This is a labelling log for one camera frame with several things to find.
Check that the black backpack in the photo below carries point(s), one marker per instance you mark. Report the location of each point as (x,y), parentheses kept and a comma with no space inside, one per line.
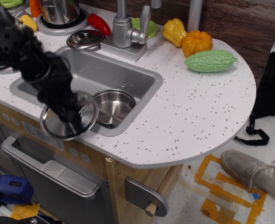
(264,104)

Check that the grey toy oven door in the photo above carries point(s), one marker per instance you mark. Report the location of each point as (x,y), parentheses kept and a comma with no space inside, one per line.
(70,193)

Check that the grey suede shoe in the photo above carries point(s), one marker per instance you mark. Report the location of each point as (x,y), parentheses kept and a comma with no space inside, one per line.
(249,171)

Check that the orange toy pumpkin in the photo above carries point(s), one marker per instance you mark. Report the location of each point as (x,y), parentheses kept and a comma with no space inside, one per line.
(196,41)

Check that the silver toy faucet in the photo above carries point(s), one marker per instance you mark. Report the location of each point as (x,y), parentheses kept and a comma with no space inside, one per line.
(125,40)

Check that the red toy chili pepper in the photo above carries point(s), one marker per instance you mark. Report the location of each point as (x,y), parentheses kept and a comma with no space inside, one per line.
(98,23)

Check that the steel pot lid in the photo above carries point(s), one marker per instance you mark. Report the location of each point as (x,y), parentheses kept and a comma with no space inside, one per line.
(53,127)

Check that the green toy bitter gourd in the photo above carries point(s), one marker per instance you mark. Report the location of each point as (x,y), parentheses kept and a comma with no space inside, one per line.
(211,61)

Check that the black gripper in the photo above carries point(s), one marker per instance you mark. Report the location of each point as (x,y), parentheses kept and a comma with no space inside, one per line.
(50,75)

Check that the orange toy carrot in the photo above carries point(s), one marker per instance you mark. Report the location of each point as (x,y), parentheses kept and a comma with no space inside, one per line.
(35,8)

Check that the green toy vegetable top left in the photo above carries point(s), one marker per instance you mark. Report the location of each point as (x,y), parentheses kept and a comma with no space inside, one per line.
(10,3)

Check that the grey towel peg plate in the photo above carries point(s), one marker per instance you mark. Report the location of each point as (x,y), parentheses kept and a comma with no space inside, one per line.
(151,201)

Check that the silver vertical pole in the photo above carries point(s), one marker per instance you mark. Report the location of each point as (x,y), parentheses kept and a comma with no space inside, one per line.
(194,15)

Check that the blue plastic clamp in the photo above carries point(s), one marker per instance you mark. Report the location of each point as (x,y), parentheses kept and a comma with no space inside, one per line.
(15,190)

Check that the tall steel pot on burner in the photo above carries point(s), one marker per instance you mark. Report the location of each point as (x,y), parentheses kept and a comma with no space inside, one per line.
(60,12)

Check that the small steel pot in sink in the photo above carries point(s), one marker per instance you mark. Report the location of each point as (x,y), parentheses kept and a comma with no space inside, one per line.
(114,105)

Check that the green toy plate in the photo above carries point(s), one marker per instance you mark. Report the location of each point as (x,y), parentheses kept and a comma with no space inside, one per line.
(152,29)

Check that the yellow toy bell pepper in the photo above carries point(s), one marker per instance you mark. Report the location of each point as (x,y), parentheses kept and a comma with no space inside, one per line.
(174,31)

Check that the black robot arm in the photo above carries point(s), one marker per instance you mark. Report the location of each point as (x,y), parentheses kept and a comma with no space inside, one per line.
(15,40)

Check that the yellow toy corn cob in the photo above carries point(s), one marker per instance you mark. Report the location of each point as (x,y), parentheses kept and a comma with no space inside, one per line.
(28,21)

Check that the grey toy stove burner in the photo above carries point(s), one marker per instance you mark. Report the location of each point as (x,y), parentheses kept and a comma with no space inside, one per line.
(66,29)

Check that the grey toy sink basin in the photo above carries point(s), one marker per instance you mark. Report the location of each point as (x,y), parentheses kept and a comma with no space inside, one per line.
(93,72)

